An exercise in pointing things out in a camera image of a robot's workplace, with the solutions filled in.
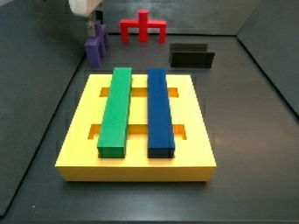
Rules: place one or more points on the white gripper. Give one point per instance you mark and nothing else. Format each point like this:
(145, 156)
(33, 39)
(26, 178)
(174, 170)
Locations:
(83, 7)

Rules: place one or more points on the purple cross-shaped block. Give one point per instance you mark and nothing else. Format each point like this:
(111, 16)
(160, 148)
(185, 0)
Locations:
(97, 45)

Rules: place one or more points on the yellow slotted board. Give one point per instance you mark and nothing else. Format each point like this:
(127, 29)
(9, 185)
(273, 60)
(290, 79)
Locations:
(193, 163)

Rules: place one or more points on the red cross-shaped block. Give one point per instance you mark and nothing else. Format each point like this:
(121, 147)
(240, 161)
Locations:
(143, 24)

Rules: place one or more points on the black block holder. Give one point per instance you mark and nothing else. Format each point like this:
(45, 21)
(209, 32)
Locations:
(192, 55)

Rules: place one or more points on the blue long bar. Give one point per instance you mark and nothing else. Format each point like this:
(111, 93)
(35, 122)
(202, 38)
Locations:
(161, 128)

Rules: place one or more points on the green long bar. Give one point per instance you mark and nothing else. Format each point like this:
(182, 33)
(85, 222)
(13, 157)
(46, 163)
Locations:
(113, 136)

